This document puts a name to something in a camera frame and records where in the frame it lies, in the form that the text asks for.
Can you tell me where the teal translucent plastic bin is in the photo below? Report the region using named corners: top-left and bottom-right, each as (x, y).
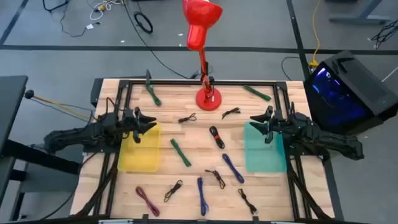
top-left (244, 121), bottom-right (287, 174)

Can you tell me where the yellow translucent plastic bin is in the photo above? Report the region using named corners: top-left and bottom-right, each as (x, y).
top-left (117, 121), bottom-right (162, 172)

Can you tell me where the black aluminium rig frame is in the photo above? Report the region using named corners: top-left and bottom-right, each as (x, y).
top-left (73, 78), bottom-right (336, 224)

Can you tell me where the tangled black cable bundle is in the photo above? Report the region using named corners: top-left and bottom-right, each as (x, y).
top-left (371, 19), bottom-right (398, 50)

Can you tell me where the maroon braided USB cable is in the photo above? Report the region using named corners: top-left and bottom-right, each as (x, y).
top-left (135, 185), bottom-right (160, 218)

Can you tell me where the thin black USB cable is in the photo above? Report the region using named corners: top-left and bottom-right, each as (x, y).
top-left (178, 113), bottom-right (197, 124)
top-left (221, 107), bottom-right (241, 120)
top-left (238, 188), bottom-right (258, 215)
top-left (205, 169), bottom-right (226, 190)
top-left (164, 179), bottom-right (183, 203)

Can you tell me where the black computer tower blue light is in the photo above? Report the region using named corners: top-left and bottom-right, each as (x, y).
top-left (303, 50), bottom-right (398, 135)

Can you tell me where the black cable with red tie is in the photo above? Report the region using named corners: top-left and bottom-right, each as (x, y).
top-left (209, 125), bottom-right (225, 149)

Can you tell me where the white floor cable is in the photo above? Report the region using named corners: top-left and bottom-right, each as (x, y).
top-left (89, 0), bottom-right (122, 30)

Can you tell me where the black side table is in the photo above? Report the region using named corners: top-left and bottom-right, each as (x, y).
top-left (0, 75), bottom-right (81, 222)

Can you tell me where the green braided USB cable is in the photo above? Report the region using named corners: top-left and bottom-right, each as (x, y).
top-left (243, 85), bottom-right (272, 102)
top-left (145, 84), bottom-right (162, 107)
top-left (170, 138), bottom-right (192, 168)

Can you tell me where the grey desk leg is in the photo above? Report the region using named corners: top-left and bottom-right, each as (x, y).
top-left (328, 0), bottom-right (393, 25)

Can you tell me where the black computer power cable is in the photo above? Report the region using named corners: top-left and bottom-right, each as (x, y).
top-left (281, 56), bottom-right (304, 81)

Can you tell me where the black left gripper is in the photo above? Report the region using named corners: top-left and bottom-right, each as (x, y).
top-left (122, 106), bottom-right (158, 144)

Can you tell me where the yellow floor cable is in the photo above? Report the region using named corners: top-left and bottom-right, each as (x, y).
top-left (308, 0), bottom-right (323, 68)

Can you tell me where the red desk lamp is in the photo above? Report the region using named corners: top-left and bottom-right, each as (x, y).
top-left (182, 0), bottom-right (223, 111)

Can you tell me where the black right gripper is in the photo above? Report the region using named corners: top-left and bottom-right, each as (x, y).
top-left (249, 105), bottom-right (292, 144)

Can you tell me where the orange cable with black knob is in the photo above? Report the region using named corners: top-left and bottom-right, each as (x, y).
top-left (24, 89), bottom-right (96, 121)

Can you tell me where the long black floor cable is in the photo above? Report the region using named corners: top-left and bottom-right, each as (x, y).
top-left (122, 0), bottom-right (189, 79)

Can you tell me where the blue braided USB cable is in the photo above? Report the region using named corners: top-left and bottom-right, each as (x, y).
top-left (221, 153), bottom-right (245, 184)
top-left (197, 177), bottom-right (210, 217)

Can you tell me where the coiled black floor cable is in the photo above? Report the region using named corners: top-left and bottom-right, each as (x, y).
top-left (133, 11), bottom-right (154, 34)

